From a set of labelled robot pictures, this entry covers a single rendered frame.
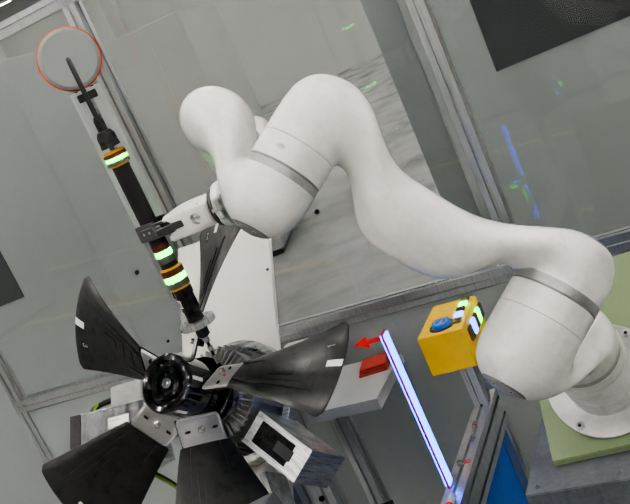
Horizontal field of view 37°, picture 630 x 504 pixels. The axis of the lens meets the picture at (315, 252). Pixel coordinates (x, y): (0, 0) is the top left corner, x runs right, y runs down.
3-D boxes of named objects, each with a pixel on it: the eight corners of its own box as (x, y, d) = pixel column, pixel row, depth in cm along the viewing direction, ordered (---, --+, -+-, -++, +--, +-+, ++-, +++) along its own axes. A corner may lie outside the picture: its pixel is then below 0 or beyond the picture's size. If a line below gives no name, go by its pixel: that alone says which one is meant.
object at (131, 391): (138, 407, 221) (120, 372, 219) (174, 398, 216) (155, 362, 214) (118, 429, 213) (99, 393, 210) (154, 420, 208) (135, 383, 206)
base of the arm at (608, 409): (640, 309, 154) (618, 268, 139) (685, 416, 145) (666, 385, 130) (532, 349, 160) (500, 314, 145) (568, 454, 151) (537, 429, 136)
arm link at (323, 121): (547, 360, 129) (602, 260, 131) (586, 368, 117) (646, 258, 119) (238, 170, 123) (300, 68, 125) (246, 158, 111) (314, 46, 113)
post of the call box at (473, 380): (477, 400, 200) (456, 351, 198) (490, 398, 199) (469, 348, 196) (475, 408, 198) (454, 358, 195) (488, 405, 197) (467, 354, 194)
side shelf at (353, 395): (289, 389, 260) (285, 380, 260) (405, 361, 245) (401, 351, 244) (257, 436, 239) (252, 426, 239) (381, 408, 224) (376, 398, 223)
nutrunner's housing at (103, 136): (194, 338, 180) (86, 121, 170) (212, 329, 181) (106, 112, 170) (196, 343, 177) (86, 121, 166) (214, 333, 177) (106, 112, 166)
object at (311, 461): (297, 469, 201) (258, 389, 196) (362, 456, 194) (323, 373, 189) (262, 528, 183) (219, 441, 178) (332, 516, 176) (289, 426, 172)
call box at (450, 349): (450, 346, 205) (432, 304, 203) (493, 336, 201) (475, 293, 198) (434, 383, 191) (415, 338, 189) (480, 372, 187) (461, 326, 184)
